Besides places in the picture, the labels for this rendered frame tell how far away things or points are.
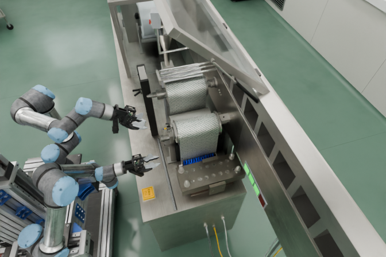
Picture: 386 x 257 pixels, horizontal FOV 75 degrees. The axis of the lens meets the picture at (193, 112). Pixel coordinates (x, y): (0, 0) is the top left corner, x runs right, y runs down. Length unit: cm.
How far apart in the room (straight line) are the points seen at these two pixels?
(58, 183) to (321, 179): 104
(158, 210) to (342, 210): 103
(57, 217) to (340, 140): 292
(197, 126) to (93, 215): 141
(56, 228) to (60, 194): 23
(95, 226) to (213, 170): 126
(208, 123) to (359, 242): 86
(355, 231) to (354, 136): 265
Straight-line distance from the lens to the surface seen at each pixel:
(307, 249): 114
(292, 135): 101
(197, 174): 155
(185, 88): 148
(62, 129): 125
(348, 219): 92
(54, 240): 150
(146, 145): 184
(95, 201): 252
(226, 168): 158
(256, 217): 261
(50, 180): 129
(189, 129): 139
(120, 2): 198
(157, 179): 170
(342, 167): 317
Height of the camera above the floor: 242
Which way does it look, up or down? 49 degrees down
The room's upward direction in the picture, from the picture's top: straight up
